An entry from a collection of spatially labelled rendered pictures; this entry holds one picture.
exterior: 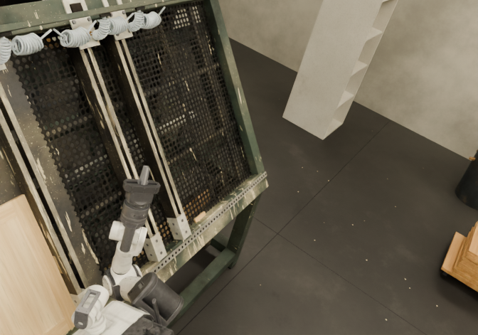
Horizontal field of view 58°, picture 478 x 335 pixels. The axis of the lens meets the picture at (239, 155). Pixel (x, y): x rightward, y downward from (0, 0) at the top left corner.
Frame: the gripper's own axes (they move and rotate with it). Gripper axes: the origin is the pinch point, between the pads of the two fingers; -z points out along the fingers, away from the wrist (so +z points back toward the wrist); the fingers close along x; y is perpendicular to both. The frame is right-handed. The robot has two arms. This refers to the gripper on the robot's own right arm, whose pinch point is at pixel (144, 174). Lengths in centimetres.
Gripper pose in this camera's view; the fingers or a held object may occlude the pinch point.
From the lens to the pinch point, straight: 147.1
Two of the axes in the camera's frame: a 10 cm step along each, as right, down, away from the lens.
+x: -8.4, -0.9, -5.3
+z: -3.0, 9.0, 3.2
